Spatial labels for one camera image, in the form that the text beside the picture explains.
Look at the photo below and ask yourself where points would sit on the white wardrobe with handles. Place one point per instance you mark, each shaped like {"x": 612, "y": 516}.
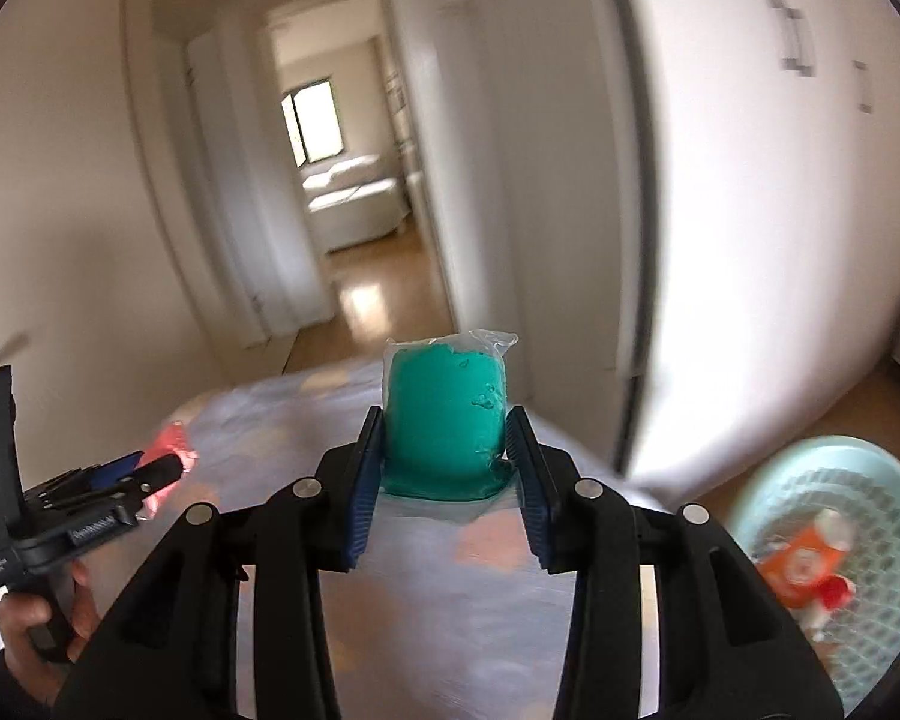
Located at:
{"x": 777, "y": 126}

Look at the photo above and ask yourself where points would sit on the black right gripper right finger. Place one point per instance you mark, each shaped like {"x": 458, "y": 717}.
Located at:
{"x": 728, "y": 648}

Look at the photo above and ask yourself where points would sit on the white bed far room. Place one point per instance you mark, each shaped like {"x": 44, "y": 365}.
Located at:
{"x": 353, "y": 202}

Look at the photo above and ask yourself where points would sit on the red white paper cup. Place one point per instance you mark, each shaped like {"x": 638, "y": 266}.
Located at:
{"x": 832, "y": 595}

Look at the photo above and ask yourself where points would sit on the far room window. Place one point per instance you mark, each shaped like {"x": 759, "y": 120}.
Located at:
{"x": 313, "y": 123}

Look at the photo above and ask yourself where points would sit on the person's left hand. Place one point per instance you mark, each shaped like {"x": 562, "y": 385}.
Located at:
{"x": 21, "y": 612}

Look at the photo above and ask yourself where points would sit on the green packet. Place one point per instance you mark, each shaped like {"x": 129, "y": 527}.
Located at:
{"x": 444, "y": 406}

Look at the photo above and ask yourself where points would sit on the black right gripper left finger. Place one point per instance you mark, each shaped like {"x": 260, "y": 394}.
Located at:
{"x": 167, "y": 647}

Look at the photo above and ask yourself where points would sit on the mint plastic laundry basket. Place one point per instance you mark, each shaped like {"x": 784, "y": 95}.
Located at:
{"x": 861, "y": 482}

